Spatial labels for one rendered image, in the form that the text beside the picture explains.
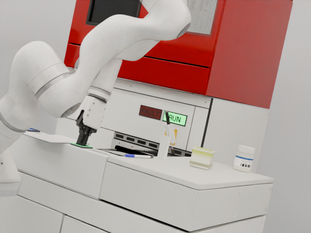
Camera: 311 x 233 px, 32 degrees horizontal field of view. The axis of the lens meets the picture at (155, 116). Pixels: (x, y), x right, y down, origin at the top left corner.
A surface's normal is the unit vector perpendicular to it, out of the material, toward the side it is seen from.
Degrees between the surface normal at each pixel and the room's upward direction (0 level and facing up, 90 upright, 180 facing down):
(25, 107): 73
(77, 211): 90
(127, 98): 90
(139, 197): 90
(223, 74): 90
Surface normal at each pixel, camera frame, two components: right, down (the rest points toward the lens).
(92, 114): 0.77, 0.21
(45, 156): -0.54, -0.07
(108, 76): 0.43, 0.03
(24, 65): -0.39, 0.18
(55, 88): -0.04, -0.17
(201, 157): -0.25, 0.00
